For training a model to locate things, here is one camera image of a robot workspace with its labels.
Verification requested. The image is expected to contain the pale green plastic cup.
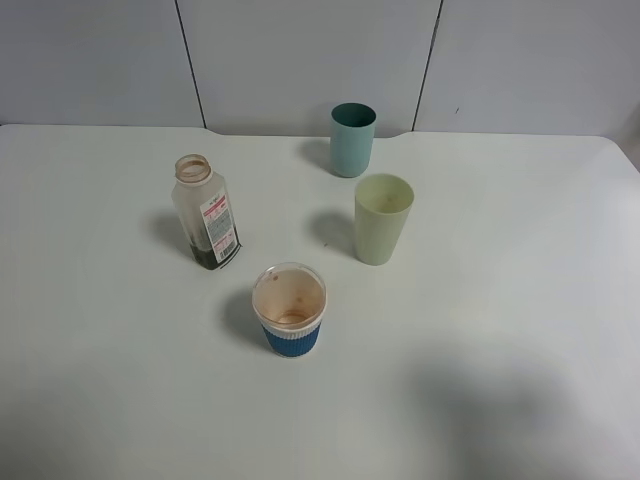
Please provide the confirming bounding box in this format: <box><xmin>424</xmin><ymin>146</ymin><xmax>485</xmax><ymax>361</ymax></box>
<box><xmin>354</xmin><ymin>173</ymin><xmax>415</xmax><ymax>266</ymax></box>

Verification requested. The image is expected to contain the clear plastic drink bottle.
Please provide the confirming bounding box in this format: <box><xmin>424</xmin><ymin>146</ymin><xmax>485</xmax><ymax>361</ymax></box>
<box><xmin>171</xmin><ymin>154</ymin><xmax>241</xmax><ymax>270</ymax></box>

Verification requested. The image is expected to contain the teal plastic cup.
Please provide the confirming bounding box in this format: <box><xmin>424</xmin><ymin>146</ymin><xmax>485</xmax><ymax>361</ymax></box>
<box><xmin>330</xmin><ymin>102</ymin><xmax>377</xmax><ymax>178</ymax></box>

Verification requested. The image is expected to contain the glass cup blue sleeve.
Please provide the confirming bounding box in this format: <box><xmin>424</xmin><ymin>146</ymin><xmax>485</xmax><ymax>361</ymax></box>
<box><xmin>251</xmin><ymin>262</ymin><xmax>328</xmax><ymax>358</ymax></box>

